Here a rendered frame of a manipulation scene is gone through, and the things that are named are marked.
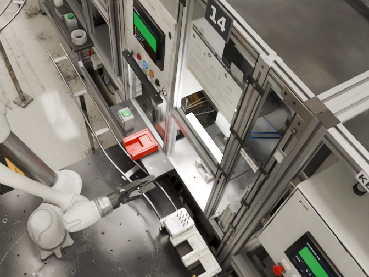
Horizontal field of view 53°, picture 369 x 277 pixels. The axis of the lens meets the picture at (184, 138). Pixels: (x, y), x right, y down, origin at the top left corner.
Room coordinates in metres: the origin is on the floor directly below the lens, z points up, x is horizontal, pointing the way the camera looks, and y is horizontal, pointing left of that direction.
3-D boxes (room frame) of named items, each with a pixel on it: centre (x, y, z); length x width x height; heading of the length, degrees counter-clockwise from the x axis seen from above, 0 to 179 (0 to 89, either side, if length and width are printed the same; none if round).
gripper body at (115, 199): (0.65, 0.25, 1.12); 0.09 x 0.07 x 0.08; 129
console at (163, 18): (1.27, 0.14, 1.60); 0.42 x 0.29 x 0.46; 39
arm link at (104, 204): (0.60, 0.30, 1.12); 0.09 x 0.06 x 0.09; 39
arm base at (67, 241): (0.52, 0.60, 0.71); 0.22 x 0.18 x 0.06; 39
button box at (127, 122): (1.18, 0.33, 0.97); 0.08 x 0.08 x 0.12; 39
